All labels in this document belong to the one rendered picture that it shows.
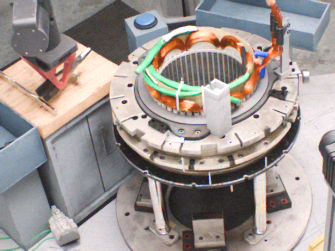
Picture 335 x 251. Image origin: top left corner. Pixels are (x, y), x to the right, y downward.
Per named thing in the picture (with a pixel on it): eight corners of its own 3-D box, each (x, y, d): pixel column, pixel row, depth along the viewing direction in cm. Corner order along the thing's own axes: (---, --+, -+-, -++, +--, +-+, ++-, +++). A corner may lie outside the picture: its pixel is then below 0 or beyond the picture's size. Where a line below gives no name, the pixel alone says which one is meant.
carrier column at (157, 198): (164, 239, 136) (151, 164, 122) (154, 233, 138) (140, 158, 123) (173, 231, 137) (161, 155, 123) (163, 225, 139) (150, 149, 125)
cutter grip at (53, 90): (47, 103, 126) (43, 97, 125) (44, 100, 126) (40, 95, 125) (63, 86, 127) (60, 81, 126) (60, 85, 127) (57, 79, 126)
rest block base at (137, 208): (168, 184, 146) (167, 178, 145) (158, 214, 141) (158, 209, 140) (145, 181, 148) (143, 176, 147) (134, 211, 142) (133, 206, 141)
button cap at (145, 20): (158, 23, 147) (157, 20, 146) (139, 29, 146) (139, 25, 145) (151, 14, 150) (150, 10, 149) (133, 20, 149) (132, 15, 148)
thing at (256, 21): (325, 109, 160) (330, 3, 141) (310, 141, 154) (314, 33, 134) (223, 85, 170) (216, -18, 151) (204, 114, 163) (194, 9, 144)
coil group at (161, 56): (164, 71, 125) (161, 52, 122) (156, 67, 126) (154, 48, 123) (186, 53, 128) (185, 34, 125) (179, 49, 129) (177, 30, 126)
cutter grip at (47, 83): (40, 97, 127) (36, 92, 126) (37, 95, 127) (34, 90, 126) (56, 82, 128) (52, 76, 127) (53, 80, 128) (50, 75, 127)
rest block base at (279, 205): (267, 213, 138) (267, 208, 137) (255, 184, 144) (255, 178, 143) (292, 207, 139) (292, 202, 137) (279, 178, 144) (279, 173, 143)
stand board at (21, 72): (43, 139, 125) (40, 129, 123) (-16, 94, 135) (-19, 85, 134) (128, 80, 134) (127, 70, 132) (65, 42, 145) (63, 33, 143)
